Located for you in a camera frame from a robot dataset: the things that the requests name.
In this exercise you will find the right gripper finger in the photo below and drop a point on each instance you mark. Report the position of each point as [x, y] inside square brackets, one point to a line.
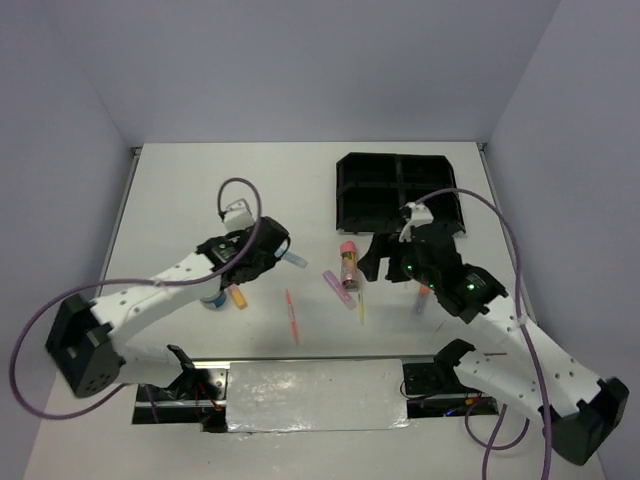
[395, 272]
[369, 263]

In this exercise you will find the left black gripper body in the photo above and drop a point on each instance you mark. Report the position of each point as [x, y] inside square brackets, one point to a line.
[266, 264]

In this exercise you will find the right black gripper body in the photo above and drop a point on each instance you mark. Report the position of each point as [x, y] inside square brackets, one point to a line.
[422, 273]

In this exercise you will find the yellow slim highlighter pen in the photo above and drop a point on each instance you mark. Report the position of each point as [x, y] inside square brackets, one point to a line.
[361, 311]

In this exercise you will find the orange slim highlighter pen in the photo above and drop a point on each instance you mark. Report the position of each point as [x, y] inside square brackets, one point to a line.
[292, 317]

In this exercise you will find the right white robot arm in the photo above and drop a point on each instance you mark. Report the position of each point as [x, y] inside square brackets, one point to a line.
[576, 406]

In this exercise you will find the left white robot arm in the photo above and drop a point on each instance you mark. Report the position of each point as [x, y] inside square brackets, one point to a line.
[90, 339]

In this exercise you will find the pink capped crayon tube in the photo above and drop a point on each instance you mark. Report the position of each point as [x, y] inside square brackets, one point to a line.
[349, 274]

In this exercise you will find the blue highlighter marker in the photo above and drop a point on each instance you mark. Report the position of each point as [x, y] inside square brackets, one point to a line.
[287, 255]

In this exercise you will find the purple highlighter marker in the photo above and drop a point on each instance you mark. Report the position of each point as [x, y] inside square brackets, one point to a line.
[339, 289]

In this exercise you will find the orange yellow highlighter marker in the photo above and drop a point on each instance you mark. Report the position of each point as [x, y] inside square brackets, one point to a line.
[237, 297]

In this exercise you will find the black compartment organizer tray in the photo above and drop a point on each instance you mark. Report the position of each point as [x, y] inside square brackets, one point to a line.
[371, 188]

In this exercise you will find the blue tape roll front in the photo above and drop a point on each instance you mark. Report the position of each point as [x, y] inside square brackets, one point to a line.
[214, 302]

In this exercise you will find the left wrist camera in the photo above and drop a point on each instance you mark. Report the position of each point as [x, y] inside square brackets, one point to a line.
[237, 216]

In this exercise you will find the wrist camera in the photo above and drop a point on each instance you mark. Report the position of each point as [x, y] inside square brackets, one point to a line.
[237, 216]
[416, 214]

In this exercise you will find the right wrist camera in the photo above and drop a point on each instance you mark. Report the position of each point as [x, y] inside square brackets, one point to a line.
[416, 214]

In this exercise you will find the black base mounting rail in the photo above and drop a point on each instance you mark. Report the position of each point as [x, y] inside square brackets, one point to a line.
[315, 395]

